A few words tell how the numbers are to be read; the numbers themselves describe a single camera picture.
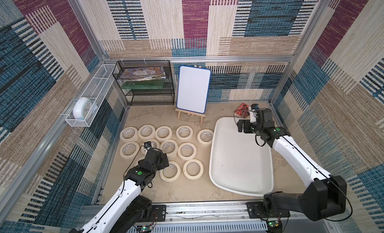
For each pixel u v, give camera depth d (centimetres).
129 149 94
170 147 96
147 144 71
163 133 103
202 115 103
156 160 62
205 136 102
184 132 102
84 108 63
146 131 105
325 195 40
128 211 59
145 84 99
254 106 73
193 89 97
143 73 84
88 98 67
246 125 75
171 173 86
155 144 95
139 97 119
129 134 104
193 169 90
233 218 74
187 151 95
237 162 89
